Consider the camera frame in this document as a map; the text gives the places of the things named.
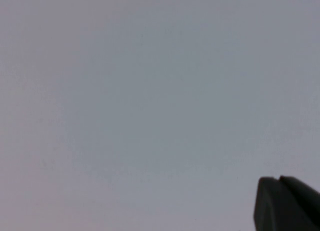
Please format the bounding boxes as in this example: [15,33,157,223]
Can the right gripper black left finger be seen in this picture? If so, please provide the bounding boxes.
[253,176,301,231]

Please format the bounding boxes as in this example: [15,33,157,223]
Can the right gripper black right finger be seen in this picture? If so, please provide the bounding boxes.
[279,175,320,231]

